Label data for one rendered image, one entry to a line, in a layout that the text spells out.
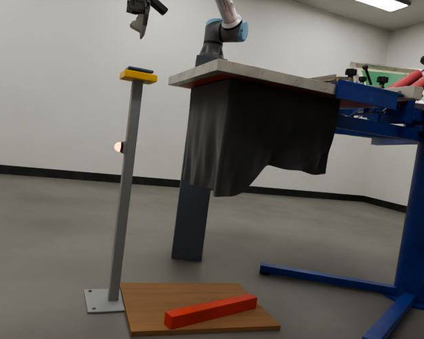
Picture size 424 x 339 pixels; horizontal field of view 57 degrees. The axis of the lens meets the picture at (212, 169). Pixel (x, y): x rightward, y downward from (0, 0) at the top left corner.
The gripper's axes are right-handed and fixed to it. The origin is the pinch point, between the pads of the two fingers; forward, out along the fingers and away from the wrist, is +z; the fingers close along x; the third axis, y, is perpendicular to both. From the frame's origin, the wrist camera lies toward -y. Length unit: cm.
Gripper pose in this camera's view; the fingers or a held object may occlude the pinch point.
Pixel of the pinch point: (143, 35)
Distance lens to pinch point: 167.5
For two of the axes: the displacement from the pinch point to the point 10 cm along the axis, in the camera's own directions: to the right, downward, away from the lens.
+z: -1.3, 9.9, 0.7
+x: 3.8, 1.2, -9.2
